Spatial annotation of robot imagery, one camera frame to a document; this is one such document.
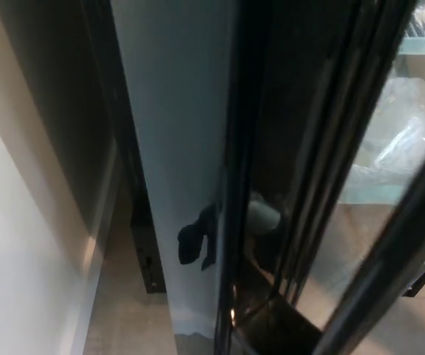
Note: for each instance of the black framed glass refrigerator door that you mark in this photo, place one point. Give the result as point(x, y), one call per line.
point(293, 148)

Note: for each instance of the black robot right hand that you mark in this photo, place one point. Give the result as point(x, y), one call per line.
point(193, 240)

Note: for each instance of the clear plastic bag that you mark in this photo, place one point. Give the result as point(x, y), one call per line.
point(411, 125)
point(374, 192)

